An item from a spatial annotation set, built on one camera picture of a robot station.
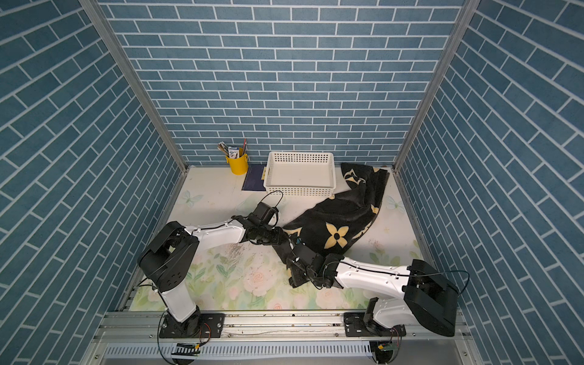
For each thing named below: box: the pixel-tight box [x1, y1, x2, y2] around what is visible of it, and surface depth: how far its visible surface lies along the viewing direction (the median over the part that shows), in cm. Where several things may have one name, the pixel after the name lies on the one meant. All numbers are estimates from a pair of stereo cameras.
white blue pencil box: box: [228, 146, 240, 159], surface depth 107 cm
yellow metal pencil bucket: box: [225, 153, 249, 176], surface depth 117 cm
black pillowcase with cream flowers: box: [272, 162, 390, 267], surface depth 100 cm
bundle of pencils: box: [217, 141, 230, 158], surface depth 110 cm
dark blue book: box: [241, 164, 267, 191], surface depth 118 cm
